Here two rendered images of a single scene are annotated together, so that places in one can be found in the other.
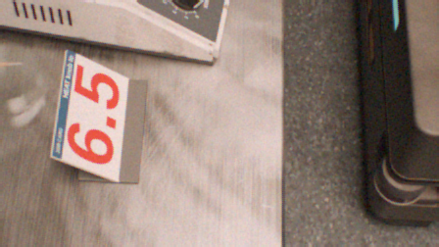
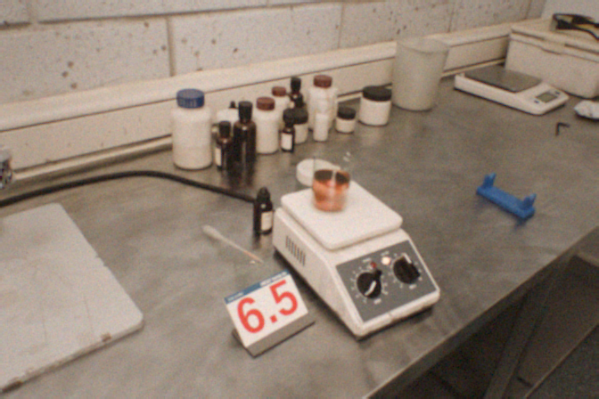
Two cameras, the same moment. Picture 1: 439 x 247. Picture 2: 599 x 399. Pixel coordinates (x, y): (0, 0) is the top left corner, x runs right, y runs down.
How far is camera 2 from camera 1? 0.30 m
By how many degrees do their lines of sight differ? 44
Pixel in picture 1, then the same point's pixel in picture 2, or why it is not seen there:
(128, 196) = (242, 358)
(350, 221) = not seen: outside the picture
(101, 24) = (315, 272)
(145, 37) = (330, 294)
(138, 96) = (302, 322)
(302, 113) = not seen: outside the picture
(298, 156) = not seen: outside the picture
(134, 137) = (277, 336)
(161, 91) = (316, 330)
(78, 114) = (259, 297)
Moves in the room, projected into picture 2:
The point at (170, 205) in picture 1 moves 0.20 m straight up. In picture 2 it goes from (255, 380) to (261, 221)
